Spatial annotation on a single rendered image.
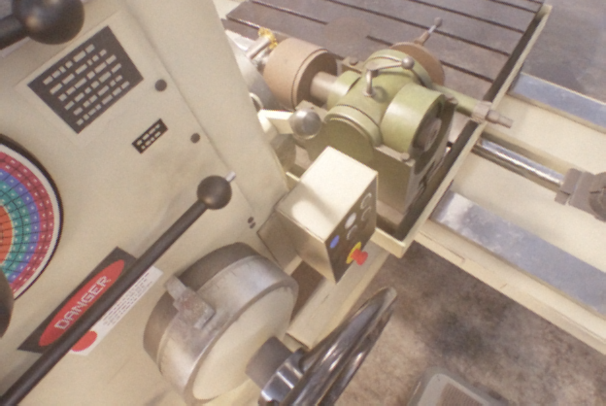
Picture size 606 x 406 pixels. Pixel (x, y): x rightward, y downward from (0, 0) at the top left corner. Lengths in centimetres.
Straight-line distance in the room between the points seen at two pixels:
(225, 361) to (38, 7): 41
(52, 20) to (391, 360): 178
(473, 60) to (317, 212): 96
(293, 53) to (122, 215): 64
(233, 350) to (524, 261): 98
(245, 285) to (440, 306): 152
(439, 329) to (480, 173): 84
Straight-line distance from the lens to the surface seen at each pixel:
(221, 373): 50
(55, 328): 43
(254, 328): 48
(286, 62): 89
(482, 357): 191
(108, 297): 35
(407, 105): 75
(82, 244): 37
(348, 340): 36
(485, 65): 134
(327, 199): 55
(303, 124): 44
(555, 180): 150
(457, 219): 125
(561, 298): 130
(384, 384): 183
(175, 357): 49
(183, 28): 33
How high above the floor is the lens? 183
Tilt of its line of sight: 55 degrees down
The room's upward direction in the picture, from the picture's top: 16 degrees counter-clockwise
